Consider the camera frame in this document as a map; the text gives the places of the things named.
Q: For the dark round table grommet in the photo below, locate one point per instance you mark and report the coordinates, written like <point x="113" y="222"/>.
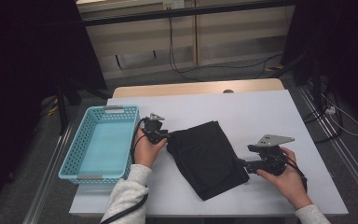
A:
<point x="228" y="91"/>

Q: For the black tripod stand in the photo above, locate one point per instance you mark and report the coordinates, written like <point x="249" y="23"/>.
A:
<point x="62" y="112"/>

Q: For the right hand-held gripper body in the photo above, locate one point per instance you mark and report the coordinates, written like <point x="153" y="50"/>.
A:
<point x="273" y="161"/>

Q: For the black metal stand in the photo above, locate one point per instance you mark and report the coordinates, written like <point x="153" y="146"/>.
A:
<point x="316" y="87"/>

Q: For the white table cover sheet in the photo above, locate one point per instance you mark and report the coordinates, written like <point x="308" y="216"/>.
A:
<point x="230" y="109"/>

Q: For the light blue plastic basket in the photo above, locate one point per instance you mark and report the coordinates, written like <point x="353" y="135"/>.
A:
<point x="105" y="146"/>

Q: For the person's right hand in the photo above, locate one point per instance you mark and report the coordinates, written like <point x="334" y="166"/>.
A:
<point x="292" y="186"/>

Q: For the aluminium floor rail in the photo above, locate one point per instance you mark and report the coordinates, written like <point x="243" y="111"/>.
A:
<point x="348" y="157"/>
<point x="48" y="175"/>

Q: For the white wall socket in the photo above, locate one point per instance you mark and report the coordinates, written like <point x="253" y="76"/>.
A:
<point x="173" y="3"/>

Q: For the white power plug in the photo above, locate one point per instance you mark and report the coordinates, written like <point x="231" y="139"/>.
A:
<point x="331" y="109"/>

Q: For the large black curtain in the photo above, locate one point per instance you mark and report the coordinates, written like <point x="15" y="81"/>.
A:
<point x="28" y="62"/>

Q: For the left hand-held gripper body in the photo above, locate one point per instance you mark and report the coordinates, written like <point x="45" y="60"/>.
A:
<point x="154" y="127"/>

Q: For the black horizontal bar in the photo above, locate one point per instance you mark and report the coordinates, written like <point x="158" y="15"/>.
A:
<point x="183" y="12"/>

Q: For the person's left hand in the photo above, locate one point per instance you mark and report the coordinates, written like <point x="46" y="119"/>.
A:
<point x="146" y="152"/>

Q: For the yellow floor tape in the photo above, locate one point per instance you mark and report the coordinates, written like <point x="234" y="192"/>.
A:
<point x="275" y="67"/>
<point x="53" y="110"/>

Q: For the black pants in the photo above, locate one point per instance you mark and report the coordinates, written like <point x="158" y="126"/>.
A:
<point x="205" y="158"/>

